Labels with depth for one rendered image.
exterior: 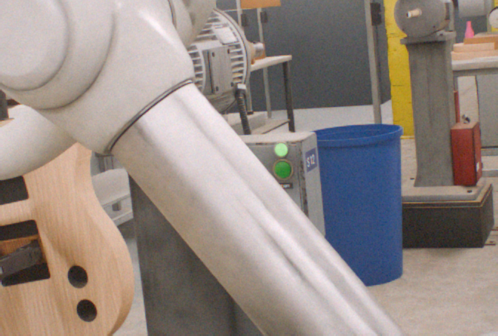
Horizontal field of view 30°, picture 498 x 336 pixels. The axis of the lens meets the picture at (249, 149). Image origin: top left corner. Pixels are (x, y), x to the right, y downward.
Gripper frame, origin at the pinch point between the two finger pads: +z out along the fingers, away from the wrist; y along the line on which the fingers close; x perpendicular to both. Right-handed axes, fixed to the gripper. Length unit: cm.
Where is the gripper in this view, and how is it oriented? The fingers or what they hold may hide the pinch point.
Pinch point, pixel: (17, 254)
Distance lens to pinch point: 156.7
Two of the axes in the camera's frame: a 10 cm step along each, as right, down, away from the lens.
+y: 9.0, -2.0, -3.9
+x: -2.5, -9.7, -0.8
